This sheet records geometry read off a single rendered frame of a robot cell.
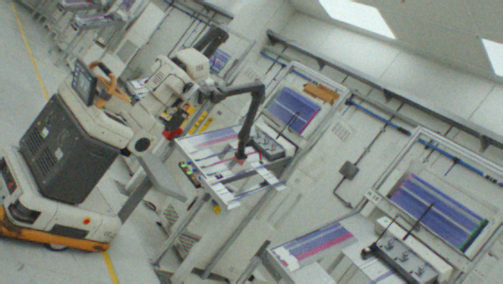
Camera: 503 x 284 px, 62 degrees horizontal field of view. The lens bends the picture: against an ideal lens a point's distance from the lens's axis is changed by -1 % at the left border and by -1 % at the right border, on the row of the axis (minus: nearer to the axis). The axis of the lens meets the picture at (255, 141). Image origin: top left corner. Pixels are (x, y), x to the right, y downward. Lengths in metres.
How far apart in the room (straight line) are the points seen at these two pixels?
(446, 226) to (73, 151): 2.03
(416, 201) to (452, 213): 0.21
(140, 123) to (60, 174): 0.57
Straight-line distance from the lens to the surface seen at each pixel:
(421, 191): 2.67
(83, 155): 2.33
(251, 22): 6.45
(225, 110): 4.58
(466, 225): 2.54
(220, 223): 2.93
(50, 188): 2.39
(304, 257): 2.46
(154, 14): 7.46
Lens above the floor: 1.28
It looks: 3 degrees down
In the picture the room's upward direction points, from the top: 38 degrees clockwise
